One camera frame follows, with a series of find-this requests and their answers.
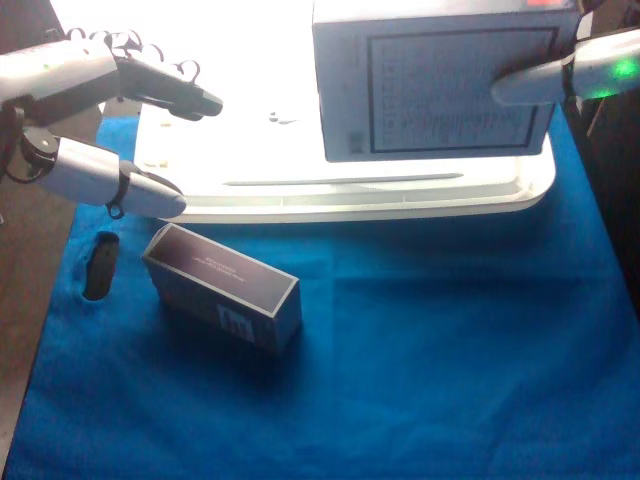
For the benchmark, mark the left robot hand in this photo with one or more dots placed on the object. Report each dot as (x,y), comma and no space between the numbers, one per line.
(85,170)

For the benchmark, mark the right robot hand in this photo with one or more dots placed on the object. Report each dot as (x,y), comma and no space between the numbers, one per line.
(575,75)

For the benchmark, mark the blue and white long box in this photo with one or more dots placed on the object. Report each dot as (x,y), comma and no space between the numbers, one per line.
(425,100)

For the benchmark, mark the purple and white small box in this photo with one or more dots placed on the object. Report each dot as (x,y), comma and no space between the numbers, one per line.
(220,280)

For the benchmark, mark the white plastic tray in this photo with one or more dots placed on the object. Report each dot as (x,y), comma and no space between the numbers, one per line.
(350,200)

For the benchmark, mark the small black oblong object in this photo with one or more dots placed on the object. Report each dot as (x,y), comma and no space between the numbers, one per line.
(100,267)

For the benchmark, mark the blue table cloth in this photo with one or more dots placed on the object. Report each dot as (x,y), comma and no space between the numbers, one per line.
(400,375)

